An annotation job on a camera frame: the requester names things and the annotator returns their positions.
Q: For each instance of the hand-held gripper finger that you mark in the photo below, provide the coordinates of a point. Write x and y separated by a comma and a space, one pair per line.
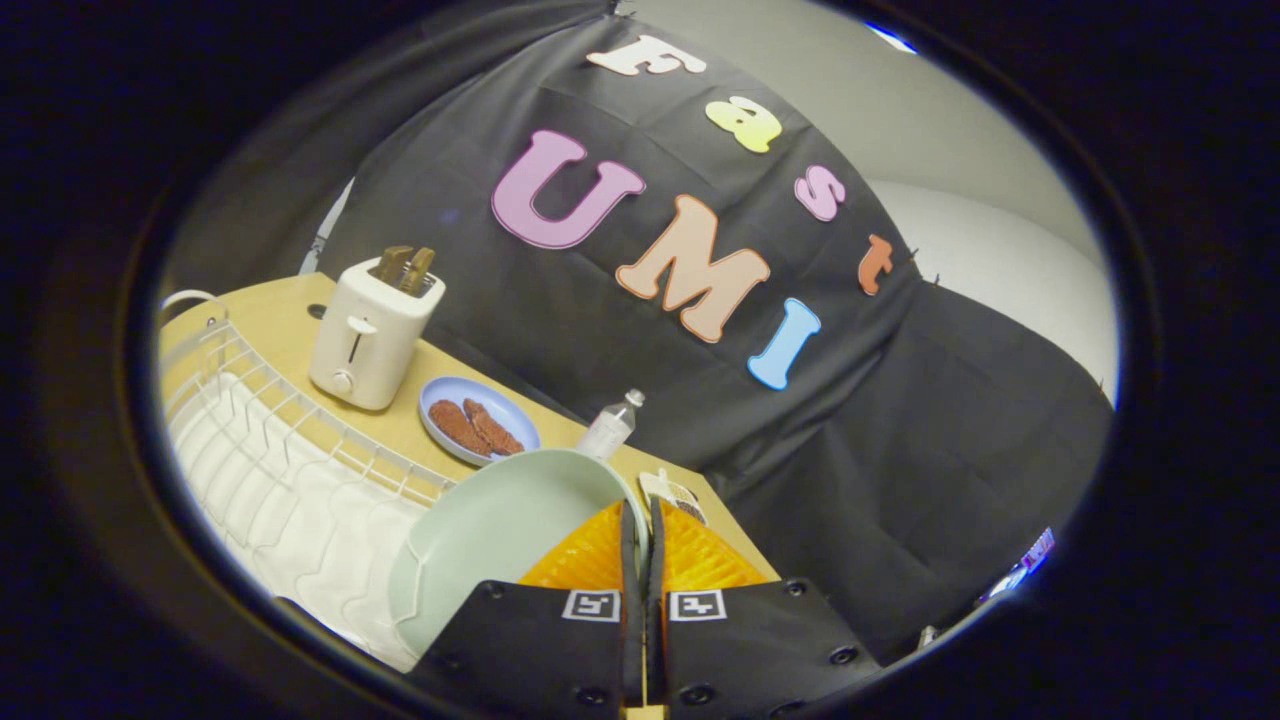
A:
631, 560
656, 560

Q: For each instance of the white spoon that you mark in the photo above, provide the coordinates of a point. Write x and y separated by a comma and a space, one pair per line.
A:
661, 480

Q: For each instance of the pale green plate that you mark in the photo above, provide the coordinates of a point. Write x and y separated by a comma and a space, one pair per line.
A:
490, 540

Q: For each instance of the blue plate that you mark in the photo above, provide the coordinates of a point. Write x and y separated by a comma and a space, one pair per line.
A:
500, 412

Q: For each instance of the clear plastic water bottle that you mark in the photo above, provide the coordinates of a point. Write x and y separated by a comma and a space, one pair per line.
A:
608, 428

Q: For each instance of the brown meat piece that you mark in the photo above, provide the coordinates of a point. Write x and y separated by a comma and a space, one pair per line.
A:
492, 428
455, 425

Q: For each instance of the black backdrop cloth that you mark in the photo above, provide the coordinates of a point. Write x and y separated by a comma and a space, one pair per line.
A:
900, 420

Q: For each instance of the white toaster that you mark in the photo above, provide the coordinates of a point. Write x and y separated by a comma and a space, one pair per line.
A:
365, 340

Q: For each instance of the brown toast slice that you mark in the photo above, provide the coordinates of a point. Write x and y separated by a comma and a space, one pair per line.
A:
392, 262
418, 270

